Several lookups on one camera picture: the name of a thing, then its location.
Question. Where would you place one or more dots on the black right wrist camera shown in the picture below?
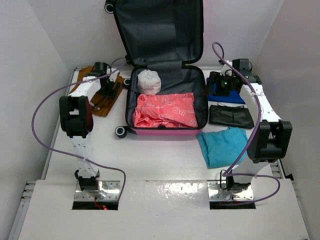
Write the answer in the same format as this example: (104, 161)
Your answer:
(241, 64)

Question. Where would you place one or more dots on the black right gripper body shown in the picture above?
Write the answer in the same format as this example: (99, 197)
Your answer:
(223, 83)

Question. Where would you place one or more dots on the pink hard-shell suitcase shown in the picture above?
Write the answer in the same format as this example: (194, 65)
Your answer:
(166, 36)

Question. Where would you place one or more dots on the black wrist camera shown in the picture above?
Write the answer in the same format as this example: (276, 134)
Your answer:
(241, 64)
(100, 69)

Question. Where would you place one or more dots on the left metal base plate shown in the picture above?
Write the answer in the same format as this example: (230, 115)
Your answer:
(108, 191)

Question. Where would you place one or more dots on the brown garment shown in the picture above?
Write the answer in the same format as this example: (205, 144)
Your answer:
(101, 105)

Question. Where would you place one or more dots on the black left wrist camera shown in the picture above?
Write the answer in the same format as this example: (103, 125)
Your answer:
(100, 69)

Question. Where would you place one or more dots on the white cloth bundle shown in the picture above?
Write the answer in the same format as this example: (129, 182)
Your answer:
(149, 82)

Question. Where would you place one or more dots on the black leather pouch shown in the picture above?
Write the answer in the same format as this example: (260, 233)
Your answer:
(230, 116)

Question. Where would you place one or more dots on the pink bear-print garment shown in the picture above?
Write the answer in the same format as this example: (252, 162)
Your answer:
(170, 111)

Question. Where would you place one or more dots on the turquoise shirt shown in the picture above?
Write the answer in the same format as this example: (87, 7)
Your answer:
(221, 149)

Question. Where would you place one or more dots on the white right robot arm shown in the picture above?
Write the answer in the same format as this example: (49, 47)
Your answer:
(270, 135)

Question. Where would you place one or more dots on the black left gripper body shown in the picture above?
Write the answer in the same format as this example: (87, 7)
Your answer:
(106, 90)

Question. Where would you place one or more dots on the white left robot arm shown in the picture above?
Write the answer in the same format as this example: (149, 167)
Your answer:
(76, 120)

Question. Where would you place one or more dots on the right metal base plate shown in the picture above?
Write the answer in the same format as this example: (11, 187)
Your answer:
(217, 194)

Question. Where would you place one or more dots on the dark blue garment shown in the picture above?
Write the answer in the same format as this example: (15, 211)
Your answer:
(233, 97)

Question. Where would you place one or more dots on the metal base plate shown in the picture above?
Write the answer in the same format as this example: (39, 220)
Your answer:
(108, 191)
(217, 194)

